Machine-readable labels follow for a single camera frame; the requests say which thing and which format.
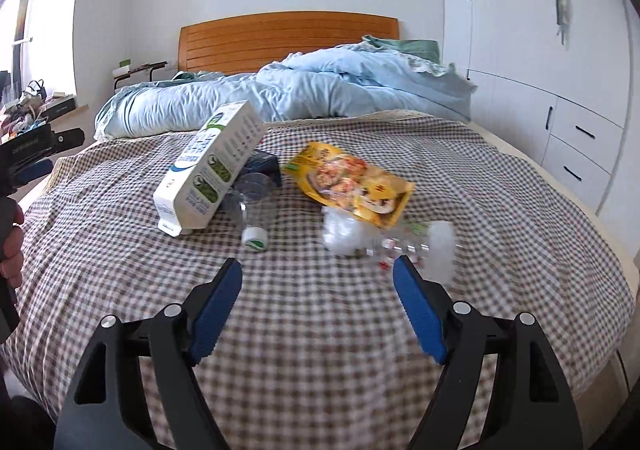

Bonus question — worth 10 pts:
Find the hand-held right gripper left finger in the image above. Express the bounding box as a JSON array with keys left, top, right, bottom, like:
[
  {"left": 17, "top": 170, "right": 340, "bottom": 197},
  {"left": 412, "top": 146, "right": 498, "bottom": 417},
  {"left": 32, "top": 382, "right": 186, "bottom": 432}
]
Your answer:
[{"left": 54, "top": 257, "right": 244, "bottom": 450}]

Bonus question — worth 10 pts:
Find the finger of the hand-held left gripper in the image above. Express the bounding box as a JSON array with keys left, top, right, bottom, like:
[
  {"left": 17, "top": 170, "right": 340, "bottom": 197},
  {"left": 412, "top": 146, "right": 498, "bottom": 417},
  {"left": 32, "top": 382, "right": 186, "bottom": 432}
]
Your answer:
[
  {"left": 50, "top": 128, "right": 86, "bottom": 151},
  {"left": 9, "top": 157, "right": 54, "bottom": 191}
]

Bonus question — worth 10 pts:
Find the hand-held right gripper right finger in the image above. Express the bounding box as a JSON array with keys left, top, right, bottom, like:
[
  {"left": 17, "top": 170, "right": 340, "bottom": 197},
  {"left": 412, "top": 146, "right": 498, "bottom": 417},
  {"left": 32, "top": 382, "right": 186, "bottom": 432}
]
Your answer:
[{"left": 391, "top": 255, "right": 585, "bottom": 450}]

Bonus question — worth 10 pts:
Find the clear bottle red print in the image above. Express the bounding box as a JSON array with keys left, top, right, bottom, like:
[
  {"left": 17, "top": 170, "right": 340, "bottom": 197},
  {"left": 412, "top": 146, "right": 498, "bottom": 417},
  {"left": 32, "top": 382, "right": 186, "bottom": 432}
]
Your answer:
[{"left": 367, "top": 219, "right": 457, "bottom": 283}]

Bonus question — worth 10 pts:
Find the blue plastic lid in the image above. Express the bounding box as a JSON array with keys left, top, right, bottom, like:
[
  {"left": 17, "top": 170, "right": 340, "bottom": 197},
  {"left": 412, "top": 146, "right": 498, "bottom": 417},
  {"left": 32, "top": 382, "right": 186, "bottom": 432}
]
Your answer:
[{"left": 247, "top": 152, "right": 282, "bottom": 188}]

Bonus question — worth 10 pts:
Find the person's left hand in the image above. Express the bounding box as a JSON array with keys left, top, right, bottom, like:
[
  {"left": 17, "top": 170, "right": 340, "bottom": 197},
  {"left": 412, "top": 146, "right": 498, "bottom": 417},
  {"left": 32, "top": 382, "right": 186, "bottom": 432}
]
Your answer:
[{"left": 0, "top": 205, "right": 25, "bottom": 288}]

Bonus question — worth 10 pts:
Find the pile of clutter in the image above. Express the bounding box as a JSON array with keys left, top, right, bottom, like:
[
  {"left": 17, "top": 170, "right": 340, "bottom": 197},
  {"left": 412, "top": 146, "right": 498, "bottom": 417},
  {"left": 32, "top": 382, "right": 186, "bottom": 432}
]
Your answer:
[{"left": 0, "top": 97, "right": 51, "bottom": 135}]

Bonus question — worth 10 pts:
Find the black box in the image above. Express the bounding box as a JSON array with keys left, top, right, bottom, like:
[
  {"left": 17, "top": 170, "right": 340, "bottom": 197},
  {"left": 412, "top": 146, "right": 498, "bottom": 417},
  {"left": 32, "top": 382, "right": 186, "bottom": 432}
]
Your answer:
[{"left": 37, "top": 94, "right": 77, "bottom": 123}]

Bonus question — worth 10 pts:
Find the crumpled clear plastic bag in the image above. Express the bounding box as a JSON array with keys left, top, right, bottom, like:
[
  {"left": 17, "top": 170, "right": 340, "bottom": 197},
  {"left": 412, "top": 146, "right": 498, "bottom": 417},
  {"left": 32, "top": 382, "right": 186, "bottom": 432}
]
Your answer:
[{"left": 321, "top": 206, "right": 376, "bottom": 258}]

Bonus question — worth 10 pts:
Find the dark bedside table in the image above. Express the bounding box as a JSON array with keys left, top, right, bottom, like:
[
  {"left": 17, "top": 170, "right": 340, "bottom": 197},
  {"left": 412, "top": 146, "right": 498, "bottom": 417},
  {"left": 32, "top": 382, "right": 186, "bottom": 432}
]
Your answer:
[{"left": 112, "top": 61, "right": 168, "bottom": 90}]

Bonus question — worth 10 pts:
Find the small clear bottle white cap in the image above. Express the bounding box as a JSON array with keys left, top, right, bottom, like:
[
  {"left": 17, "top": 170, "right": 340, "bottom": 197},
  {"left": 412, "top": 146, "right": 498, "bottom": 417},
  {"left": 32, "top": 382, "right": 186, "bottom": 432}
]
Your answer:
[{"left": 222, "top": 173, "right": 277, "bottom": 253}]

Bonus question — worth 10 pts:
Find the brown checkered blanket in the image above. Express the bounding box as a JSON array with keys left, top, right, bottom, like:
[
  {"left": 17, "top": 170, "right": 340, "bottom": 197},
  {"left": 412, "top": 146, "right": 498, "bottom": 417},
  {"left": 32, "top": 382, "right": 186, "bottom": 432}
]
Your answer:
[{"left": 0, "top": 112, "right": 638, "bottom": 450}]

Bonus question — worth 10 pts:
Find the white green milk carton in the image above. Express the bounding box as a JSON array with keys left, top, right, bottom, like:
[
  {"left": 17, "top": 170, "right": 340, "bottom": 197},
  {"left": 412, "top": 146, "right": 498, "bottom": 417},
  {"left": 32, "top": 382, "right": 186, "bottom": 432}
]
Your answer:
[{"left": 152, "top": 100, "right": 268, "bottom": 237}]

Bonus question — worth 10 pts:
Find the window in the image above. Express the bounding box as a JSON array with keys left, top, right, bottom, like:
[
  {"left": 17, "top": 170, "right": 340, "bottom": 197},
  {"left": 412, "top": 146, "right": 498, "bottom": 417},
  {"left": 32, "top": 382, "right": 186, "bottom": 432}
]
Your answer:
[{"left": 0, "top": 0, "right": 38, "bottom": 75}]

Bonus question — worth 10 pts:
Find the yellow snack packet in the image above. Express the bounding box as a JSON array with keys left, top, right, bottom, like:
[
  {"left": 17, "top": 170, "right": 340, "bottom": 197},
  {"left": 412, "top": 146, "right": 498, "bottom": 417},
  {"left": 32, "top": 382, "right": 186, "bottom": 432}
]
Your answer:
[{"left": 282, "top": 142, "right": 417, "bottom": 229}]

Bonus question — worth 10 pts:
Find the green pillow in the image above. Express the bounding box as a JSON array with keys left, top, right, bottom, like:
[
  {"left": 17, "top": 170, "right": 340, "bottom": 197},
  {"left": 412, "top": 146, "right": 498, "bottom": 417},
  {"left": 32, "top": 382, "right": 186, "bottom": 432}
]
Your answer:
[
  {"left": 172, "top": 71, "right": 226, "bottom": 83},
  {"left": 362, "top": 34, "right": 443, "bottom": 64}
]

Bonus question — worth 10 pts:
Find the wooden headboard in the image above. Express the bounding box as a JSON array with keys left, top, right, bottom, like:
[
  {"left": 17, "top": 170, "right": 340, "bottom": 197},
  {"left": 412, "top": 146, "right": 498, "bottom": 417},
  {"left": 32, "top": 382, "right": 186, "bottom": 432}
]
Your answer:
[{"left": 178, "top": 11, "right": 401, "bottom": 76}]

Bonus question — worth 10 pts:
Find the light blue duvet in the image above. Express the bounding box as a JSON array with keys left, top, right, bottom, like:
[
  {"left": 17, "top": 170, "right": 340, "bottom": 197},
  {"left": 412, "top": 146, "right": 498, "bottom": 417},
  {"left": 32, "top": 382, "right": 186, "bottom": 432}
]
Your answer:
[{"left": 94, "top": 42, "right": 478, "bottom": 141}]

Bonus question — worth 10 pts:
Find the white wardrobe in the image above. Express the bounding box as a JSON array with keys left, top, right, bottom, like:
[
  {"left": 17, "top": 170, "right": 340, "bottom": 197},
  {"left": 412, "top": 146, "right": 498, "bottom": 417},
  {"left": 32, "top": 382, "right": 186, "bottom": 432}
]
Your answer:
[{"left": 440, "top": 0, "right": 640, "bottom": 251}]

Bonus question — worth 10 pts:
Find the grey hanging ornament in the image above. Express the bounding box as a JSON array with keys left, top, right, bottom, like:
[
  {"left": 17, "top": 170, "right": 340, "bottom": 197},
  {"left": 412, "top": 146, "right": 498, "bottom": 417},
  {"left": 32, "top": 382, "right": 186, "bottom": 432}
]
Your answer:
[{"left": 549, "top": 0, "right": 572, "bottom": 48}]

